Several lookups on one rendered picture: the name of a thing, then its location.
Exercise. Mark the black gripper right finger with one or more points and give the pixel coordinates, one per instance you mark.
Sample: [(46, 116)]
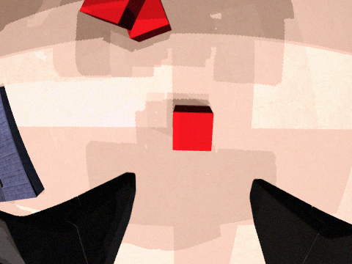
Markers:
[(291, 231)]

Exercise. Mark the red cube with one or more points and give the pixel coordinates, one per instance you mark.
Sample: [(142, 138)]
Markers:
[(192, 128), (151, 21), (122, 13)]

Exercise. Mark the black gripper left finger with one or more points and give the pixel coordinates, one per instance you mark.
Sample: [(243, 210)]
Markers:
[(87, 229)]

